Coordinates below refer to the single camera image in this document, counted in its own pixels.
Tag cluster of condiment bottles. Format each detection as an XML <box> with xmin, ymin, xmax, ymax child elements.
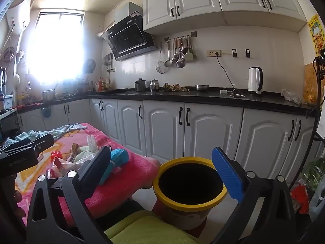
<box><xmin>95</xmin><ymin>77</ymin><xmax>111</xmax><ymax>92</ymax></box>

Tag pink printed blanket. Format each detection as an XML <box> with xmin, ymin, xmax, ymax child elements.
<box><xmin>15</xmin><ymin>123</ymin><xmax>161</xmax><ymax>224</ymax></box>

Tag wire strainer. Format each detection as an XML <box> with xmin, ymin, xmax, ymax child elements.
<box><xmin>155</xmin><ymin>43</ymin><xmax>166</xmax><ymax>74</ymax></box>

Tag kitchen window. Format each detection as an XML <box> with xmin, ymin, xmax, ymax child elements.
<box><xmin>28</xmin><ymin>11</ymin><xmax>85</xmax><ymax>84</ymax></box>

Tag row of hanging kitchen utensils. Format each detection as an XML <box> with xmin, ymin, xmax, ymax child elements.
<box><xmin>165</xmin><ymin>37</ymin><xmax>196</xmax><ymax>69</ymax></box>

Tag yellow-rimmed trash bin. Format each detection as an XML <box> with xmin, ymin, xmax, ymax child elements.
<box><xmin>153</xmin><ymin>157</ymin><xmax>228</xmax><ymax>232</ymax></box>

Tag light blue cloth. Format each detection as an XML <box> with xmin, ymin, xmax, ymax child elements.
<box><xmin>5</xmin><ymin>123</ymin><xmax>88</xmax><ymax>143</ymax></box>

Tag black microwave oven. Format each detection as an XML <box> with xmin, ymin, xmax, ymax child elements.
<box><xmin>0</xmin><ymin>114</ymin><xmax>21</xmax><ymax>143</ymax></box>

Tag dark hanging cooking tools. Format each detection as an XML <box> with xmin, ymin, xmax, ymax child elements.
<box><xmin>104</xmin><ymin>52</ymin><xmax>114</xmax><ymax>73</ymax></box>

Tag white lower kitchen cabinets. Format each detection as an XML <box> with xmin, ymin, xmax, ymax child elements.
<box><xmin>18</xmin><ymin>97</ymin><xmax>325</xmax><ymax>183</ymax></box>

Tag black power cable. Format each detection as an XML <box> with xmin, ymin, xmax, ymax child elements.
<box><xmin>216</xmin><ymin>53</ymin><xmax>236</xmax><ymax>92</ymax></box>

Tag black range hood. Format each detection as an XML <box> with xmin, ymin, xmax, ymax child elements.
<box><xmin>98</xmin><ymin>2</ymin><xmax>158</xmax><ymax>61</ymax></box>

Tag turquoise scrub sponge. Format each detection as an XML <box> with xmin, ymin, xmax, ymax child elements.
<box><xmin>99</xmin><ymin>148</ymin><xmax>130</xmax><ymax>185</ymax></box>

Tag pale green foam net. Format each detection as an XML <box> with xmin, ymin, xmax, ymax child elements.
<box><xmin>77</xmin><ymin>145</ymin><xmax>98</xmax><ymax>159</ymax></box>

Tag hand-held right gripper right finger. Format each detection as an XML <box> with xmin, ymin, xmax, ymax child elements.
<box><xmin>211</xmin><ymin>147</ymin><xmax>298</xmax><ymax>244</ymax></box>

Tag yellow-green garment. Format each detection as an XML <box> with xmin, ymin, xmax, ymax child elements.
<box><xmin>104</xmin><ymin>210</ymin><xmax>204</xmax><ymax>244</ymax></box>

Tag clear plastic bag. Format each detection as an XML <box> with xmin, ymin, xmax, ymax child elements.
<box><xmin>281</xmin><ymin>89</ymin><xmax>302</xmax><ymax>105</ymax></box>

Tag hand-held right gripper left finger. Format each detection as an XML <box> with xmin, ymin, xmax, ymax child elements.
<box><xmin>27</xmin><ymin>146</ymin><xmax>112</xmax><ymax>244</ymax></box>

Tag green leafy vegetables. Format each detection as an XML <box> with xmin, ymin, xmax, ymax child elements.
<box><xmin>300</xmin><ymin>158</ymin><xmax>325</xmax><ymax>191</ymax></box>

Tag metal utensil rail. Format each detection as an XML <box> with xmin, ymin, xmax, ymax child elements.
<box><xmin>164</xmin><ymin>31</ymin><xmax>197</xmax><ymax>43</ymax></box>

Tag round wall fan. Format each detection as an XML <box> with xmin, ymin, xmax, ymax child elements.
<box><xmin>83</xmin><ymin>59</ymin><xmax>96</xmax><ymax>75</ymax></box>

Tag white charger cable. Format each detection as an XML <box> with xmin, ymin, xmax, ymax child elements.
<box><xmin>223</xmin><ymin>84</ymin><xmax>245</xmax><ymax>98</ymax></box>

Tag white foam net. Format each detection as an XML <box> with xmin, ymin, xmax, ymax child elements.
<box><xmin>86</xmin><ymin>135</ymin><xmax>98</xmax><ymax>149</ymax></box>

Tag white plastic bag orange print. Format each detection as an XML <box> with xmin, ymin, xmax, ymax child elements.
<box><xmin>47</xmin><ymin>156</ymin><xmax>88</xmax><ymax>180</ymax></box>

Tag person's left hand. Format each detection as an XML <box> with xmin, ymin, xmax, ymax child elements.
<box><xmin>11</xmin><ymin>190</ymin><xmax>26</xmax><ymax>219</ymax></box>

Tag steel cooking pot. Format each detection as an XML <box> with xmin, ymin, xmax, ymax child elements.
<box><xmin>42</xmin><ymin>89</ymin><xmax>57</xmax><ymax>102</ymax></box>

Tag white electric kettle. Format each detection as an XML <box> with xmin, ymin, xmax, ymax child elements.
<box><xmin>247</xmin><ymin>66</ymin><xmax>264</xmax><ymax>94</ymax></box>

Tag orange speckled panel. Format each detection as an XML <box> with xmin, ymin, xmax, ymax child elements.
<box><xmin>303</xmin><ymin>67</ymin><xmax>318</xmax><ymax>105</ymax></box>

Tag yellow wall poster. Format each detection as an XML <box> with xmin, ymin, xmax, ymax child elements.
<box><xmin>308</xmin><ymin>15</ymin><xmax>325</xmax><ymax>56</ymax></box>

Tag black metal stand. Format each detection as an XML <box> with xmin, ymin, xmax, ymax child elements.
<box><xmin>291</xmin><ymin>48</ymin><xmax>325</xmax><ymax>190</ymax></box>

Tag brown rag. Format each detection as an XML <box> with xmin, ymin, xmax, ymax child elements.
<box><xmin>162</xmin><ymin>83</ymin><xmax>191</xmax><ymax>92</ymax></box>

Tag white water heater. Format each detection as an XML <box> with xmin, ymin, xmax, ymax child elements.
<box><xmin>5</xmin><ymin>0</ymin><xmax>33</xmax><ymax>35</ymax></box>

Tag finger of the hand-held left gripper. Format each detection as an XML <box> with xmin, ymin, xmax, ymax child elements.
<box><xmin>4</xmin><ymin>138</ymin><xmax>31</xmax><ymax>151</ymax></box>
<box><xmin>30</xmin><ymin>133</ymin><xmax>55</xmax><ymax>155</ymax></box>

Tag grey plastic bag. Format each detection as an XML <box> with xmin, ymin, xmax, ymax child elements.
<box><xmin>308</xmin><ymin>183</ymin><xmax>325</xmax><ymax>221</ymax></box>

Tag red plastic bag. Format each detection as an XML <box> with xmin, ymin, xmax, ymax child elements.
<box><xmin>291</xmin><ymin>184</ymin><xmax>310</xmax><ymax>214</ymax></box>

